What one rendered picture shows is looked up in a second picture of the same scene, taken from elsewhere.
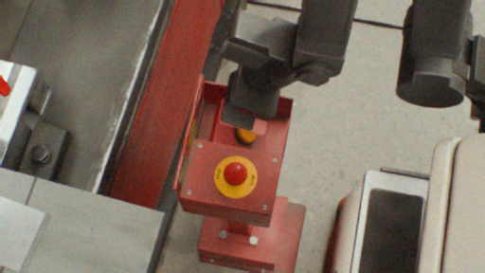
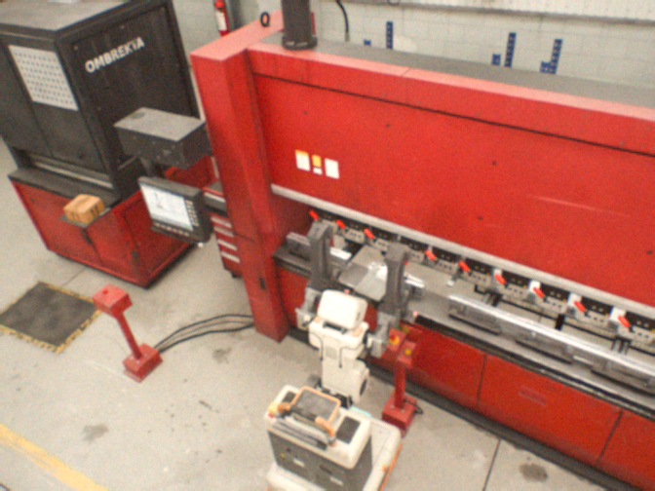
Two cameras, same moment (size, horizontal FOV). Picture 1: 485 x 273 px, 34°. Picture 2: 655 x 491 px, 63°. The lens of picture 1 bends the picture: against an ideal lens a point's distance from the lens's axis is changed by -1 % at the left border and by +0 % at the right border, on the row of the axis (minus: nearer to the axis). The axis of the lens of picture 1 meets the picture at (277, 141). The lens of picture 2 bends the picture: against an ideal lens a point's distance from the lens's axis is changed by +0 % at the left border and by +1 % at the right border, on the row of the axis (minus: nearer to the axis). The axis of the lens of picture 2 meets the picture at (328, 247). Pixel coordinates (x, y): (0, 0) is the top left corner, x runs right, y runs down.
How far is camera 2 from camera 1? 254 cm
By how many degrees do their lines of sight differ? 59
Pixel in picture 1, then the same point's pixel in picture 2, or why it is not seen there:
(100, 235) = (377, 289)
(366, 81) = (454, 477)
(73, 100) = (418, 302)
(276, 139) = (404, 359)
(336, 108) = (443, 462)
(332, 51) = not seen: hidden behind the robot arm
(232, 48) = not seen: hidden behind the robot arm
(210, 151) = (402, 336)
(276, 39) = not seen: hidden behind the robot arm
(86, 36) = (435, 307)
